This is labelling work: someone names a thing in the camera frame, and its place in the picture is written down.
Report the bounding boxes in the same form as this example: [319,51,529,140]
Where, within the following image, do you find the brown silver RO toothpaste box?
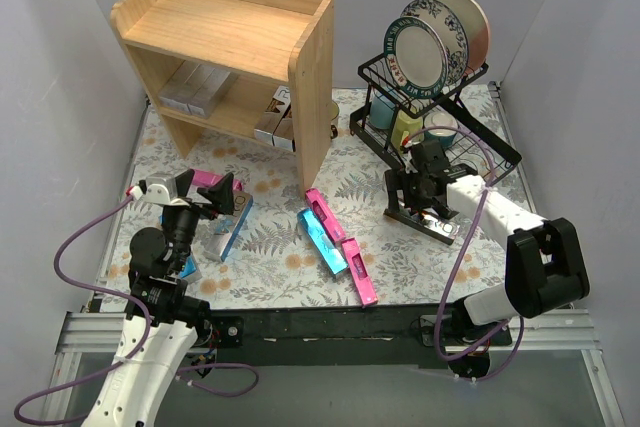
[273,117,295,152]

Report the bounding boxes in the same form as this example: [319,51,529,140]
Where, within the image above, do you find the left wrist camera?
[126,173,178,206]

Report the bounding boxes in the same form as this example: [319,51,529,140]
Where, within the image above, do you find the cyan toothpaste box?
[297,208,348,277]
[159,210,201,283]

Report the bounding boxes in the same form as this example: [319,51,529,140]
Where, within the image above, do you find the dark striped toothpaste box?
[254,86,291,145]

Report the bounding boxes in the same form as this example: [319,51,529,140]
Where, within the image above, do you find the light blue mug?
[369,90,395,130]

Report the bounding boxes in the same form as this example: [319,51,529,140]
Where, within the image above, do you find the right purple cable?
[407,125,526,381]

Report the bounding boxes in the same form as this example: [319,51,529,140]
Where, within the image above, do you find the green rimmed white plate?
[383,16,448,99]

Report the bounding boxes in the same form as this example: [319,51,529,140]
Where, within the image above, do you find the silver Protefix toothpaste box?
[186,64,214,106]

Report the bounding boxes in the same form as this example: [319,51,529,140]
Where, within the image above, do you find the pink toothpaste box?
[305,188,346,244]
[342,238,378,307]

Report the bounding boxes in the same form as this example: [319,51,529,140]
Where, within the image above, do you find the silver black RO toothpaste box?
[384,209,459,245]

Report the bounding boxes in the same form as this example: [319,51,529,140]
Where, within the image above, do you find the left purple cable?
[13,194,260,426]

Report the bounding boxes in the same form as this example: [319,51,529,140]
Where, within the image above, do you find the teal and white bowl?
[424,110,458,149]

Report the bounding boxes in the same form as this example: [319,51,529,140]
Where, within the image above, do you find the magenta toothpaste box far left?
[191,169,227,192]

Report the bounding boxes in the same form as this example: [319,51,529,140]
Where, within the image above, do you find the yellow mug behind shelf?
[330,101,340,139]

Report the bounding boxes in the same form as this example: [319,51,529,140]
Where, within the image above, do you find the white toothpaste box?
[188,70,235,118]

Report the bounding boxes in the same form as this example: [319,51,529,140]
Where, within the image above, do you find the blue floral patterned plate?
[401,0,469,86]

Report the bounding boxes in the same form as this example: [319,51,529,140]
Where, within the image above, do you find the purple cable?
[407,125,526,381]
[13,194,260,426]

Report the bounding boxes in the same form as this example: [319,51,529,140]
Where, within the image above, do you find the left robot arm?
[83,169,234,426]

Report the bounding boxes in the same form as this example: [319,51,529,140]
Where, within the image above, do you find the pink toothpaste box front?
[342,238,378,307]

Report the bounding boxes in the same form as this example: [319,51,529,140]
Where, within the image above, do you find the cyan toothpaste box left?
[159,210,201,283]

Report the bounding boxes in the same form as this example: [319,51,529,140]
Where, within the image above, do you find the beige and pink plate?
[437,0,491,74]

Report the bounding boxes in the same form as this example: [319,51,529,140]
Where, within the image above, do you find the yellow green mug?
[391,110,423,151]

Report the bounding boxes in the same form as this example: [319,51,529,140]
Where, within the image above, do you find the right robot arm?
[384,140,590,345]

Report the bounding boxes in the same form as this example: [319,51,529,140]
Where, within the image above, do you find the floral table mat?
[99,86,560,309]

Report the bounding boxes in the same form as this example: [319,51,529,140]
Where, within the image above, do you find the wooden two-tier shelf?
[110,0,334,191]

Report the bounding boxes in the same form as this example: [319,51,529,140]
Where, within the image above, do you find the pink toothpaste box centre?
[305,188,346,244]

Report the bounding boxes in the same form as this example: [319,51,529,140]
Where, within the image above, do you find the cyan toothpaste box centre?
[297,208,348,277]

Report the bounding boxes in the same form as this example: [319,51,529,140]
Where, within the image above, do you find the black wire dish rack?
[349,54,522,185]

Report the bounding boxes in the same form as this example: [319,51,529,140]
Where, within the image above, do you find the silver blue RO toothpaste box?
[203,190,253,262]

